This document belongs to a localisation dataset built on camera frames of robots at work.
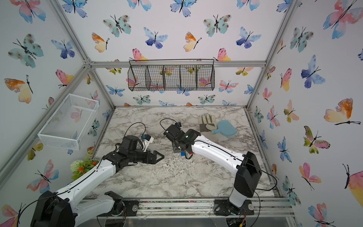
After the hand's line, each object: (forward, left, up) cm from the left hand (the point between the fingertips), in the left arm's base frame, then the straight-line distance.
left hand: (160, 155), depth 80 cm
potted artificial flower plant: (-8, +38, +5) cm, 39 cm away
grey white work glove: (+32, -31, -12) cm, 46 cm away
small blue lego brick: (+1, -12, -1) cm, 12 cm away
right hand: (+4, -12, +5) cm, 13 cm away
